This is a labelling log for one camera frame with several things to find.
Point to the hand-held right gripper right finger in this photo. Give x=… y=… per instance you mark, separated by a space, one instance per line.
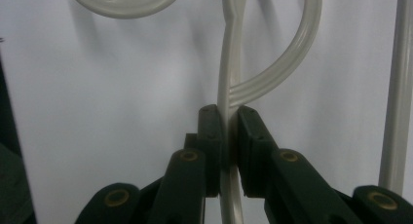
x=253 y=146

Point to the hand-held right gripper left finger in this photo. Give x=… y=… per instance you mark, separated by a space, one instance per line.
x=212 y=142

